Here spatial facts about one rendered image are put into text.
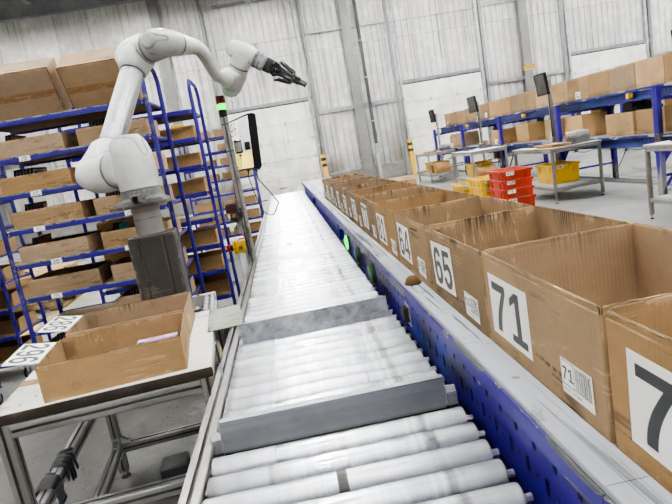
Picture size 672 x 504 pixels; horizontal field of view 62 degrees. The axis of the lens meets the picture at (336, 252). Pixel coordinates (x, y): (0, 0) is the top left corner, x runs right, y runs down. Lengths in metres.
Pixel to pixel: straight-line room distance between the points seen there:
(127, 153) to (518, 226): 1.47
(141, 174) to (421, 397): 1.47
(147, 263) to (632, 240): 1.71
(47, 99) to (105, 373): 2.32
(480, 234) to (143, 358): 0.96
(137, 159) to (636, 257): 1.75
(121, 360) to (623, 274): 1.24
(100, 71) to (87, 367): 2.22
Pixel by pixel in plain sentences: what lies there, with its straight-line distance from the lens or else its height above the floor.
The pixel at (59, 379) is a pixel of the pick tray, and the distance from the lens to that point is 1.70.
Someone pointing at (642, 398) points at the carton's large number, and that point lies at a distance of 0.67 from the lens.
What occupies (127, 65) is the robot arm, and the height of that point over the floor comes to 1.79.
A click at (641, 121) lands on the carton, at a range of 8.31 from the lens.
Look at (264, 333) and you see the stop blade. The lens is 1.75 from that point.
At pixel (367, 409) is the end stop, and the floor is 0.74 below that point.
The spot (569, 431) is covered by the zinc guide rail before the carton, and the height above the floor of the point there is 0.89.
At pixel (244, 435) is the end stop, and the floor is 0.74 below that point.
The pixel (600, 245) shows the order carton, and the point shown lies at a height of 1.02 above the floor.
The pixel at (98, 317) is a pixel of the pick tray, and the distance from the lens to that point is 2.26.
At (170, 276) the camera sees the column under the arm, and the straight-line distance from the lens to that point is 2.29.
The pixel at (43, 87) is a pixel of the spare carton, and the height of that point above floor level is 1.90.
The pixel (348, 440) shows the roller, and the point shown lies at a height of 0.74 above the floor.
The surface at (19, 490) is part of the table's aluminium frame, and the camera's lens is 1.85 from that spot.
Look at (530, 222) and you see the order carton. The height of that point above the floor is 1.01.
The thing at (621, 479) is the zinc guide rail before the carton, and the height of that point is 0.89.
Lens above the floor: 1.27
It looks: 10 degrees down
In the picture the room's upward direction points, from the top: 10 degrees counter-clockwise
